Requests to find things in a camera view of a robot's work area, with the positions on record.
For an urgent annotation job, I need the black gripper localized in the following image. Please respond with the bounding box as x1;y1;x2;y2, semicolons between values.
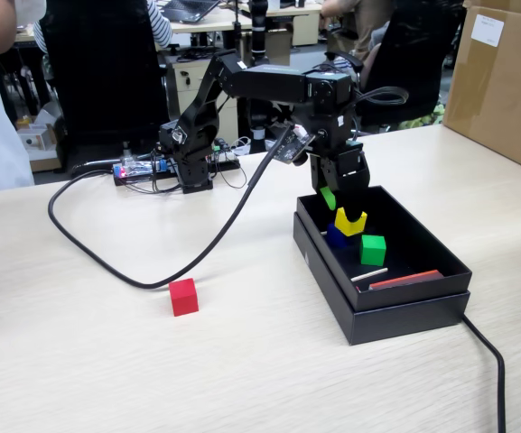
307;134;372;223

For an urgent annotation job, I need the yellow wooden cube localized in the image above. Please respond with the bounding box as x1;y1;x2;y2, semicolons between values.
334;207;368;237

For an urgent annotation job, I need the blue wooden cube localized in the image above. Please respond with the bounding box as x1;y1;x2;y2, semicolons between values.
326;223;349;248

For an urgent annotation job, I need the green wooden cube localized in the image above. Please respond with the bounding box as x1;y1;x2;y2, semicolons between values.
359;234;386;266

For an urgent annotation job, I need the red wooden cube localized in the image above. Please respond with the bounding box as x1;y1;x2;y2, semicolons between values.
168;278;200;318

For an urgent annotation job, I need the black cardboard box tray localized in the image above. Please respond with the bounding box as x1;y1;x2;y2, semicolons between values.
295;184;474;312

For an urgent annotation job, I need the black open box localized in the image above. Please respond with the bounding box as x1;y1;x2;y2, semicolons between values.
292;211;471;347

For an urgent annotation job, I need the large brown cardboard box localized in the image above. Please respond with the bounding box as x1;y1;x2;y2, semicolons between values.
442;0;521;180

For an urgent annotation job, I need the small white box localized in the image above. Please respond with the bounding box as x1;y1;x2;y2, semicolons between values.
18;128;49;152

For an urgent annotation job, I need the green yellow patterned fabric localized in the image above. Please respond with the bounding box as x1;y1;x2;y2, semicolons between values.
397;102;446;132

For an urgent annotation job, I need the black office chair with armrest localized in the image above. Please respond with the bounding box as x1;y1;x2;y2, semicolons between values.
322;0;467;136

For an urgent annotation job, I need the beige office desk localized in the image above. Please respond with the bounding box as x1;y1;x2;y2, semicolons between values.
154;0;324;69

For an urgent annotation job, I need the seated person in tan shirt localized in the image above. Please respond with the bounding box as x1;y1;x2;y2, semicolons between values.
321;0;395;89

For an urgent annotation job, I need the black pole with white rings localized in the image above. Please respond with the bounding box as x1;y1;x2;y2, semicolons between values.
247;0;273;152

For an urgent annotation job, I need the beige three-drawer cabinet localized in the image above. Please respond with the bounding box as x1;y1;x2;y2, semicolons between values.
169;56;238;141

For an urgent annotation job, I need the thin black stand pole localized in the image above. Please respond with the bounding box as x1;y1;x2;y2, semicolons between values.
232;0;245;51

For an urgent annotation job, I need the circuit board with red LED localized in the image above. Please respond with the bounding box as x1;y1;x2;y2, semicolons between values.
113;157;171;181

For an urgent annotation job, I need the open black laptop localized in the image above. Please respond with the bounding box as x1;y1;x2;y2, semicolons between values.
160;0;220;23

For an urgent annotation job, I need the black high-back office chair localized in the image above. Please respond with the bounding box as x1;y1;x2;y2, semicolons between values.
38;0;171;178

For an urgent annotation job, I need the open brown floor carton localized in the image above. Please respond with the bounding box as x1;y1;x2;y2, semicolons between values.
29;155;60;172

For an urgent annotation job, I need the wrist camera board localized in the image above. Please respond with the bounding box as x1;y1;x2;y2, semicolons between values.
272;125;313;166

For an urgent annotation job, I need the small beige pedestal cabinet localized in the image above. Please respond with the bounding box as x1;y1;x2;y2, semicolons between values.
292;13;320;47

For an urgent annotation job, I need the thick black camera cable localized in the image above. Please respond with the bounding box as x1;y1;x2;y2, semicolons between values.
47;151;288;290

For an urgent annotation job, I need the thick black table cable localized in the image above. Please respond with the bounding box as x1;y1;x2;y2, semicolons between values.
349;178;507;433

